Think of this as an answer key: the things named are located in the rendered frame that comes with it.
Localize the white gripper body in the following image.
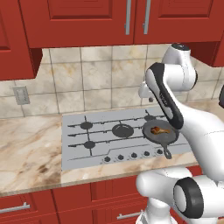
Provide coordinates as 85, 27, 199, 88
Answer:
137, 80, 155, 101

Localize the brown cooked chicken piece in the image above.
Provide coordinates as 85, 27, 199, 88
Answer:
150, 125, 172, 136

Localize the black cast iron skillet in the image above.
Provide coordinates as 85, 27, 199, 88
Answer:
141, 119, 180, 160

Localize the black rounded object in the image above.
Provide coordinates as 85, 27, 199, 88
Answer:
218, 85, 224, 109

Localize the grey gas hob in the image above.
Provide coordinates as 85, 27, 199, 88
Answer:
60, 105, 194, 172

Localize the red drawer front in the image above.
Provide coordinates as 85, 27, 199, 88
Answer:
89, 174, 148, 203
0, 190, 60, 224
92, 197, 149, 224

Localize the red base cupboard panel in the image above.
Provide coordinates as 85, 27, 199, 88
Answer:
52, 181, 95, 224

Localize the silver cupboard door handle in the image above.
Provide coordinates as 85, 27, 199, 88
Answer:
142, 0, 152, 36
124, 0, 132, 36

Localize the red wall cupboard door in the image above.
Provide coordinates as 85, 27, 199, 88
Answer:
18, 0, 136, 50
0, 0, 37, 81
133, 0, 224, 46

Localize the grey wall socket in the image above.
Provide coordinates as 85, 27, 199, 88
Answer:
12, 85, 32, 106

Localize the silver drawer handle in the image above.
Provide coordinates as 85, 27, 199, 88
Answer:
116, 209, 144, 221
0, 202, 32, 214

